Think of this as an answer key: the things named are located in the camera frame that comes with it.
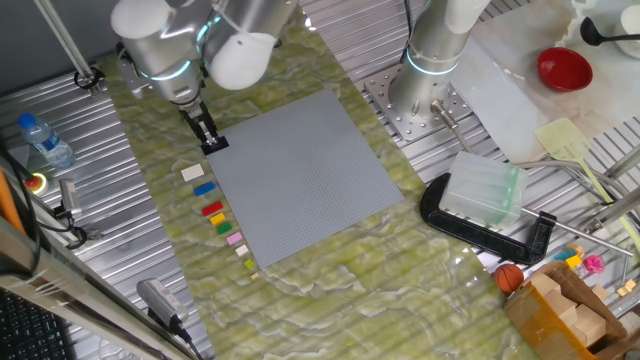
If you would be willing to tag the pale yellow slotted spatula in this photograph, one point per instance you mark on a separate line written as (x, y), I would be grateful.
(562, 140)

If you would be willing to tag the yellow toy block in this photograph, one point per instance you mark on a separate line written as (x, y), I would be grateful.
(573, 261)

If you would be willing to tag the large grey Lego baseplate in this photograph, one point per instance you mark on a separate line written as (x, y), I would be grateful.
(310, 190)

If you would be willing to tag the teal toy block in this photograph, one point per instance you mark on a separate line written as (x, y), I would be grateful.
(564, 254)

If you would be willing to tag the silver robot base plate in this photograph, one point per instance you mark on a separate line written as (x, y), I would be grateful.
(395, 122)

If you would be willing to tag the black keyboard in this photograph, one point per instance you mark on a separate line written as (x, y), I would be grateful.
(25, 330)

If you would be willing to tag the red bowl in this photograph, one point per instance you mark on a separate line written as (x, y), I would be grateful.
(564, 70)

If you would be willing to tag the small white Lego brick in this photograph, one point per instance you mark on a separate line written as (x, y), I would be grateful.
(242, 250)

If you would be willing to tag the white marble pattern mat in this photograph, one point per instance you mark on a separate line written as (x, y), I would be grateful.
(610, 100)

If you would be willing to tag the translucent plastic box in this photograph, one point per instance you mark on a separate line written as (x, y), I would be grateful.
(482, 190)

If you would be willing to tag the metal camera mount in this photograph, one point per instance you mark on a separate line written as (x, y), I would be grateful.
(75, 232)

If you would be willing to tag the wooden block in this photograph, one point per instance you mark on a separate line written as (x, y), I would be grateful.
(560, 302)
(590, 325)
(544, 284)

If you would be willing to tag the white Lego plate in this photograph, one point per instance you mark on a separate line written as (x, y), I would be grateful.
(192, 172)

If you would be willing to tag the blue Lego brick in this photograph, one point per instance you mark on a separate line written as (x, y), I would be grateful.
(204, 189)

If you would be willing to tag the metal tripod pole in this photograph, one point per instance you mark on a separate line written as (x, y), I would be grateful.
(65, 45)

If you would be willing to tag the pink Lego brick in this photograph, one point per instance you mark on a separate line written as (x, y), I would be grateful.
(234, 238)

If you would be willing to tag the small lime Lego brick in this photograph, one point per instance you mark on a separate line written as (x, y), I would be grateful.
(249, 264)

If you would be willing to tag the red emergency stop button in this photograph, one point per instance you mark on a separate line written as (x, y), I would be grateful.
(35, 183)

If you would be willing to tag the clear water bottle blue cap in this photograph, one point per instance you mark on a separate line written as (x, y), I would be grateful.
(47, 142)

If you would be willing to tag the aluminium profile bar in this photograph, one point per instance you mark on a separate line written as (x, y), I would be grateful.
(612, 210)
(622, 162)

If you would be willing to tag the yellow Lego brick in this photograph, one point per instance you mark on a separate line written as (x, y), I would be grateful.
(218, 219)

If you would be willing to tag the white cup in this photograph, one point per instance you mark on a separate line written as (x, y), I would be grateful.
(631, 22)

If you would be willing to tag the orange toy block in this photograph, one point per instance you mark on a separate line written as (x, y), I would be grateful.
(576, 248)

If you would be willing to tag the green marble pattern mat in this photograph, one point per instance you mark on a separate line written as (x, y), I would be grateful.
(350, 310)

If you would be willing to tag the brown cardboard box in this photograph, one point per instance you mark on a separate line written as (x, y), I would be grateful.
(535, 325)

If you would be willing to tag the aluminium frame rail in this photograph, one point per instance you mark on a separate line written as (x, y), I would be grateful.
(75, 295)

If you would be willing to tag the black C-clamp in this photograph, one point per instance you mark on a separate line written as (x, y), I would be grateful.
(470, 232)

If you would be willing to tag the red Lego brick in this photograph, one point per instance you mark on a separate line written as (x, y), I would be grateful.
(212, 208)

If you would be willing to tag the grey depth camera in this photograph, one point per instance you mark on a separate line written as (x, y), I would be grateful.
(159, 300)
(69, 195)

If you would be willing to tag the small wooden cube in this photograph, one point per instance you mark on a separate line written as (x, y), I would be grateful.
(621, 291)
(631, 284)
(600, 291)

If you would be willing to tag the orange pole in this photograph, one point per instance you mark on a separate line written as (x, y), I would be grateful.
(7, 200)

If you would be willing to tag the black ladle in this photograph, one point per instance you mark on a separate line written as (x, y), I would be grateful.
(591, 32)

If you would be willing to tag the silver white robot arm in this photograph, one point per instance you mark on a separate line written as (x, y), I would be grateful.
(150, 45)

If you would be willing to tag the small toy basketball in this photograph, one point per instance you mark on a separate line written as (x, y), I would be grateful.
(508, 278)

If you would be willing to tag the green Lego brick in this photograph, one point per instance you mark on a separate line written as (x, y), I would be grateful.
(224, 227)

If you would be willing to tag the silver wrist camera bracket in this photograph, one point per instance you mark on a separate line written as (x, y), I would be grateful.
(131, 75)

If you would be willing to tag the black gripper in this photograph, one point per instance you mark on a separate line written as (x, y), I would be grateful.
(196, 116)

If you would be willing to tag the pink toy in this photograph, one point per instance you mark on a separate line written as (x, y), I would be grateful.
(594, 263)

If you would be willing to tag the black Lego plate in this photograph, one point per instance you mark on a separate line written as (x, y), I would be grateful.
(215, 148)

